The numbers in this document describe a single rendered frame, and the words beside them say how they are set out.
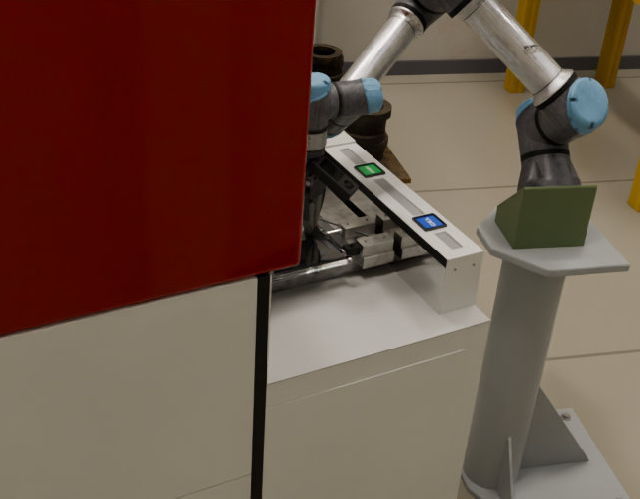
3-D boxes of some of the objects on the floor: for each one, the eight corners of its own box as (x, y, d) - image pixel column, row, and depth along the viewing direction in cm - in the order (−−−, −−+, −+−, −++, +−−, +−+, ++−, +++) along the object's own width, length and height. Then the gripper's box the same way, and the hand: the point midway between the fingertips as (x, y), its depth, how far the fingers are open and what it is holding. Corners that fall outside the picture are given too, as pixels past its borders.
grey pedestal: (570, 411, 307) (630, 184, 263) (637, 515, 271) (719, 272, 227) (418, 427, 296) (454, 193, 252) (467, 539, 260) (518, 288, 216)
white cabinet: (217, 669, 222) (220, 400, 179) (95, 412, 293) (75, 173, 250) (447, 574, 249) (497, 320, 206) (284, 358, 320) (296, 136, 277)
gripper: (297, 132, 210) (293, 216, 221) (277, 147, 203) (273, 233, 214) (333, 142, 207) (326, 226, 218) (313, 157, 200) (308, 244, 211)
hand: (312, 228), depth 214 cm, fingers closed
